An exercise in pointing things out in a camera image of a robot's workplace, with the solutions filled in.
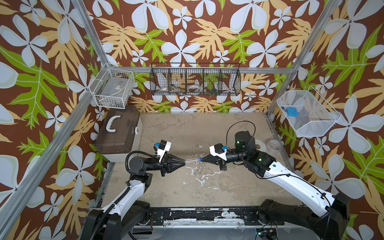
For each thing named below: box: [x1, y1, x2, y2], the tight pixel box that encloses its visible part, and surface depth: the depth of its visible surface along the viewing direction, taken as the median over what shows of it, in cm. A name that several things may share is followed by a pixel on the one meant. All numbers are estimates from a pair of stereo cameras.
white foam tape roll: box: [255, 139, 272, 157], surface depth 102 cm
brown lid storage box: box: [94, 105, 143, 163], surface depth 90 cm
